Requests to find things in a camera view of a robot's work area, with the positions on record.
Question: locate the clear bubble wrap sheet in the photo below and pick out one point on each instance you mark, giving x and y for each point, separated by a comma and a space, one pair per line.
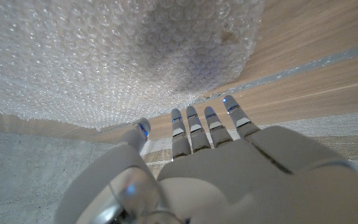
73, 62

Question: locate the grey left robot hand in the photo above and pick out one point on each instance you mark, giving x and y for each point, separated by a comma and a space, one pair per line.
244, 180

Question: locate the grey tape strip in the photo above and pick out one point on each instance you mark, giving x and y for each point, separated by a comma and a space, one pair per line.
306, 66

